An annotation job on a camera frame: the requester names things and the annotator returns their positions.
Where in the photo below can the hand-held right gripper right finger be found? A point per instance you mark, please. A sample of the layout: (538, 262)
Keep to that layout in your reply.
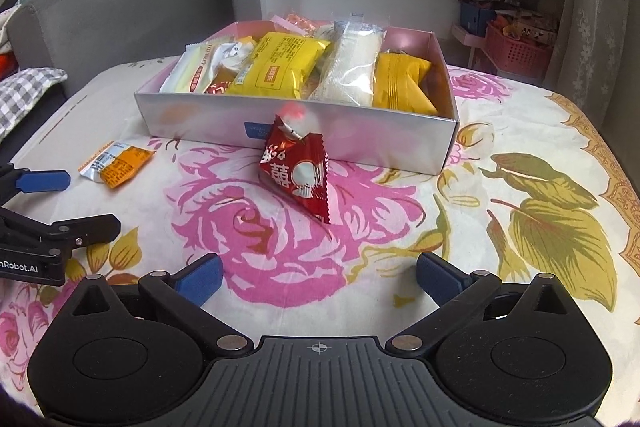
(437, 277)

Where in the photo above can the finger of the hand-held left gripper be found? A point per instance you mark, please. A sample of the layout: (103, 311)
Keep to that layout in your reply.
(42, 181)
(95, 227)

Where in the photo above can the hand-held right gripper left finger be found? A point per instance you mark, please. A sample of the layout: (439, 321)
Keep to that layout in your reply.
(200, 279)

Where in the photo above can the orange white snack packet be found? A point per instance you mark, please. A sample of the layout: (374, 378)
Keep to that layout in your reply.
(120, 164)

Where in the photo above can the red snack packet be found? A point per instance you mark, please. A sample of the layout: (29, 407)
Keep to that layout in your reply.
(300, 172)

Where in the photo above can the pink silver cardboard box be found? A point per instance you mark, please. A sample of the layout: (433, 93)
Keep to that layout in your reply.
(350, 137)

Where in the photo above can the cream green snack packet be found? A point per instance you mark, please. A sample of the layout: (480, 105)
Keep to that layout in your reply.
(192, 72)

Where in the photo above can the red white candy wrapper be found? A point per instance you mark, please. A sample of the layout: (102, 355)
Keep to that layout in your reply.
(222, 88)

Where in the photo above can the white yellow snack packet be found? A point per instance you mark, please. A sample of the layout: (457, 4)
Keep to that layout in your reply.
(235, 54)

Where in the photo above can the clear white snack packet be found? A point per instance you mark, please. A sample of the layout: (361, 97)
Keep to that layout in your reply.
(350, 67)

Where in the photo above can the pink snack bar packet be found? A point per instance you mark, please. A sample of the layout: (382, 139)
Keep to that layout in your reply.
(295, 23)

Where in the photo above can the checked grey white cushion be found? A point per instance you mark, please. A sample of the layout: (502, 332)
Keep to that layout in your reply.
(25, 102)

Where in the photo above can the pink stool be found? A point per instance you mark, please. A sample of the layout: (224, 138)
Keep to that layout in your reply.
(467, 42)

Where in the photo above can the large pink basket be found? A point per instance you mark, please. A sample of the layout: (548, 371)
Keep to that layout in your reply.
(517, 52)

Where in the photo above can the blue basket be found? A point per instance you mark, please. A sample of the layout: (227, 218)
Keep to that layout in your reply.
(475, 19)

